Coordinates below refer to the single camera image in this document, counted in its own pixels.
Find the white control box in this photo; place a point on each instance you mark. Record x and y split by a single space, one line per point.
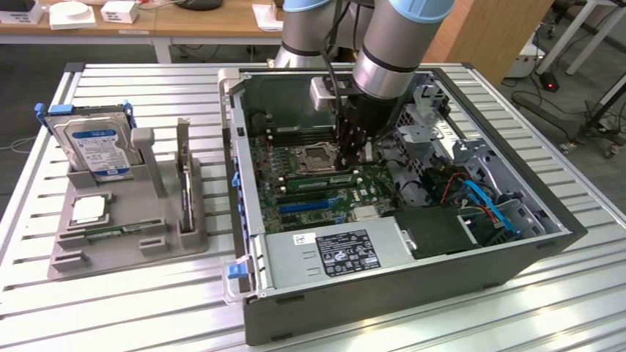
526 67

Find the white table frame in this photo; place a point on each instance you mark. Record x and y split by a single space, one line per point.
570 36

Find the graphics card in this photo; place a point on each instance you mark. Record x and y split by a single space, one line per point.
184 190

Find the CPU socket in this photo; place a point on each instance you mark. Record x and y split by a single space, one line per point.
315 157

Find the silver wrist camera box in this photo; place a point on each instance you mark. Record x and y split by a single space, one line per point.
323 95

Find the black PC case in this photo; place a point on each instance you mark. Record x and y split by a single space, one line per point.
391 304

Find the white box with round lid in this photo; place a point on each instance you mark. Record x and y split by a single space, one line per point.
73 16

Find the black RAM slot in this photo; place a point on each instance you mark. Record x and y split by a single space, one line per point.
303 142
303 138
303 132
303 135

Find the silver drive cage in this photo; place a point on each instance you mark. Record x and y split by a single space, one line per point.
415 143

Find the wooden cabinet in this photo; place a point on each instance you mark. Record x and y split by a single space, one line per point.
488 36

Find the small white cardboard box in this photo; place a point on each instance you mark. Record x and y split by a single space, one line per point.
118 12

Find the green RAM stick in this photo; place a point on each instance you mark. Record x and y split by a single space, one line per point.
106 233
312 185

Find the black expansion slot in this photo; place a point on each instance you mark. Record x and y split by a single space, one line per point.
297 199

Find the silver CPU chip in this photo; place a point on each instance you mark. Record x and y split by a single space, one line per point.
88 210

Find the white paper stack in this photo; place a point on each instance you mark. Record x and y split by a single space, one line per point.
265 18

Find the silver disk bay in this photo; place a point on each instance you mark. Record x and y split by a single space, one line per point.
482 155

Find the wooden desk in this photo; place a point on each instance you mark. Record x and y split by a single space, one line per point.
147 22

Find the black computer mouse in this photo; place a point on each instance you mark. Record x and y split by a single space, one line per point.
197 4

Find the white box with black top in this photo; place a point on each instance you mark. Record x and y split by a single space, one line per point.
21 16

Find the green motherboard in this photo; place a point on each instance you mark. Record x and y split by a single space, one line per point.
265 183

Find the black adapter with red light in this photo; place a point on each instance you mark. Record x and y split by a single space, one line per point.
547 78

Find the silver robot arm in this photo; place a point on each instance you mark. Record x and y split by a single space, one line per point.
391 55

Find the silver chipset heatsink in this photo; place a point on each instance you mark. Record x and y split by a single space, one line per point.
367 213

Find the blue case latch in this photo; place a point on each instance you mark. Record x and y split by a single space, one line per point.
235 271

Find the grey parts rack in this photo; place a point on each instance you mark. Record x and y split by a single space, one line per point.
141 205

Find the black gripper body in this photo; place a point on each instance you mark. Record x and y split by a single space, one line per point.
368 113

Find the blue expansion slot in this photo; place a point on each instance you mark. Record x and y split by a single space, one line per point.
303 207

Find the hard disk in blue carrier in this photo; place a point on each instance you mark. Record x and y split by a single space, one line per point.
97 146

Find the black wheeled stand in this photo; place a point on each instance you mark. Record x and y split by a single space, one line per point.
592 129

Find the silver power supply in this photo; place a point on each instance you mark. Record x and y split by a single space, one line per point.
293 264

